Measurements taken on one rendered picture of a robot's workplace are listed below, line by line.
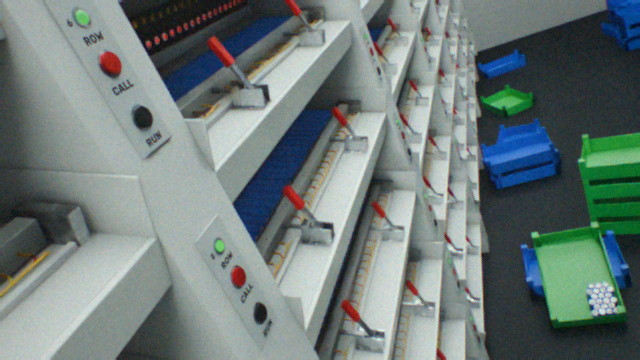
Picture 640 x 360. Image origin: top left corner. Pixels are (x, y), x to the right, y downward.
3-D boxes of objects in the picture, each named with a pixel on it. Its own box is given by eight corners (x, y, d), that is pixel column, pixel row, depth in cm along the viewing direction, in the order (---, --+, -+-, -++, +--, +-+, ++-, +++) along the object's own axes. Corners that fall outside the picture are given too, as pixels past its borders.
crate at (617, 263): (616, 247, 169) (612, 229, 166) (632, 287, 153) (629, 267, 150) (525, 261, 182) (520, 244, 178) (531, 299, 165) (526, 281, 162)
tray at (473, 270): (478, 233, 191) (481, 204, 184) (482, 355, 141) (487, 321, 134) (426, 229, 197) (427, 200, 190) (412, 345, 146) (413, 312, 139)
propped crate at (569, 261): (627, 321, 143) (626, 312, 137) (553, 328, 151) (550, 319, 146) (598, 232, 160) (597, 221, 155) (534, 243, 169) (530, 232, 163)
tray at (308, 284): (386, 131, 103) (385, 88, 98) (309, 362, 53) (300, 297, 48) (296, 128, 108) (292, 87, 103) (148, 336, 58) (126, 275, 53)
